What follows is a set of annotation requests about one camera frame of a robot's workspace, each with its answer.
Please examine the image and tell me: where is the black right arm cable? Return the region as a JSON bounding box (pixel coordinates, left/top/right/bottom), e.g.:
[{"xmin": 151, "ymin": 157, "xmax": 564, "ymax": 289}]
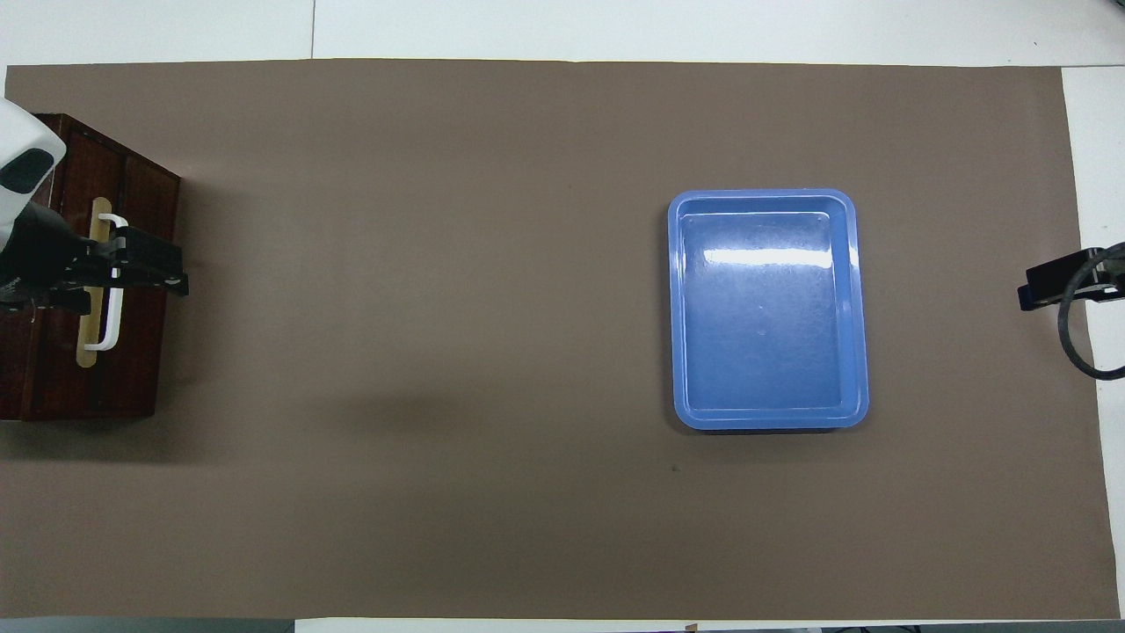
[{"xmin": 1057, "ymin": 244, "xmax": 1125, "ymax": 381}]

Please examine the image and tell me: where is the blue plastic tray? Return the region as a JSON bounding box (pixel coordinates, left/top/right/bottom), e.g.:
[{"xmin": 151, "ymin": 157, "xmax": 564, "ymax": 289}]
[{"xmin": 666, "ymin": 188, "xmax": 871, "ymax": 432}]

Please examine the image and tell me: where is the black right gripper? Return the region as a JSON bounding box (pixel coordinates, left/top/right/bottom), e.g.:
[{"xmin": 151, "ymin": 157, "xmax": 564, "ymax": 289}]
[{"xmin": 1018, "ymin": 246, "xmax": 1125, "ymax": 311}]

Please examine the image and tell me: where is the brown table mat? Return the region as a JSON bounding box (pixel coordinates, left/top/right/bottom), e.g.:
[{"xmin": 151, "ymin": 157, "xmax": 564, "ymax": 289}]
[{"xmin": 0, "ymin": 58, "xmax": 1121, "ymax": 621}]

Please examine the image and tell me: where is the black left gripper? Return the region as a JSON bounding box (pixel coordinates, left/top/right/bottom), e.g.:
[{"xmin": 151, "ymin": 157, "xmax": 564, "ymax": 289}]
[{"xmin": 0, "ymin": 202, "xmax": 191, "ymax": 309}]

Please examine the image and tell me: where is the dark wooden drawer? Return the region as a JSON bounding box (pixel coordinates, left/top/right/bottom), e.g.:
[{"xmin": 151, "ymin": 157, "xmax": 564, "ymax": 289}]
[{"xmin": 51, "ymin": 132, "xmax": 133, "ymax": 418}]

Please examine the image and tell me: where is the white drawer handle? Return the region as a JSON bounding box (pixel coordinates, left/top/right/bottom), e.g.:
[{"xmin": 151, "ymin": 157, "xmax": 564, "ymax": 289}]
[{"xmin": 95, "ymin": 214, "xmax": 130, "ymax": 353}]

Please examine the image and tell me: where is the dark wooden drawer cabinet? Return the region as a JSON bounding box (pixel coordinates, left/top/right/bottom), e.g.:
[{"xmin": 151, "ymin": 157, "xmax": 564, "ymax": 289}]
[{"xmin": 0, "ymin": 113, "xmax": 183, "ymax": 421}]

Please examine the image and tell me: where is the tan handle backplate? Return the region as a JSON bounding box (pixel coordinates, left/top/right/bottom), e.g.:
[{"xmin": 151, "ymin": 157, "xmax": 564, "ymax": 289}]
[{"xmin": 77, "ymin": 198, "xmax": 113, "ymax": 368}]

